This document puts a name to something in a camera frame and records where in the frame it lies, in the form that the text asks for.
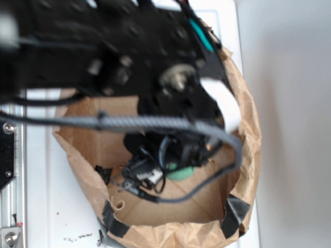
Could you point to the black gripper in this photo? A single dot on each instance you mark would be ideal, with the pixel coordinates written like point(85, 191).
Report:
point(152, 153)

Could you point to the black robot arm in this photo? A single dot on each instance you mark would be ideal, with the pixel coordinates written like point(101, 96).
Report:
point(62, 52)

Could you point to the teal cloth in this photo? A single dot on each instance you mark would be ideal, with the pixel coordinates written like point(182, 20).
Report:
point(175, 174)

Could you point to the black mounting plate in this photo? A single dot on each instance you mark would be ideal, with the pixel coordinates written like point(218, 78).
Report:
point(7, 153)

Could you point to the aluminium extrusion rail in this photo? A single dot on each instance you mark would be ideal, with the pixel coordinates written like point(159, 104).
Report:
point(13, 185)

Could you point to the metal corner bracket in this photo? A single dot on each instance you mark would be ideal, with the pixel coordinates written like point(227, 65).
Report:
point(11, 237)

